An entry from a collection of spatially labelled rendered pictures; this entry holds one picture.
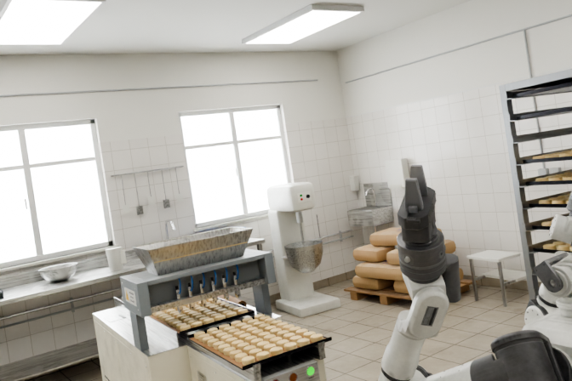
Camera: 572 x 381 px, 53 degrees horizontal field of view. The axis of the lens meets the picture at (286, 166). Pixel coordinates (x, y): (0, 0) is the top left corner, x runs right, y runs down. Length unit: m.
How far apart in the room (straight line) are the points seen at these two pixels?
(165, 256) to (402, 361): 1.80
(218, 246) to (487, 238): 4.06
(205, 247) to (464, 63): 4.20
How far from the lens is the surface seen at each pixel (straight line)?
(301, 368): 2.38
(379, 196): 7.45
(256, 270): 3.12
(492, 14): 6.29
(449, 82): 6.58
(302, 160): 7.24
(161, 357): 2.91
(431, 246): 1.11
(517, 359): 1.17
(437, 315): 1.18
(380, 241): 6.40
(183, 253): 2.91
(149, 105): 6.35
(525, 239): 2.56
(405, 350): 1.25
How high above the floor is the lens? 1.64
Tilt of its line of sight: 1 degrees down
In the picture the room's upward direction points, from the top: 8 degrees counter-clockwise
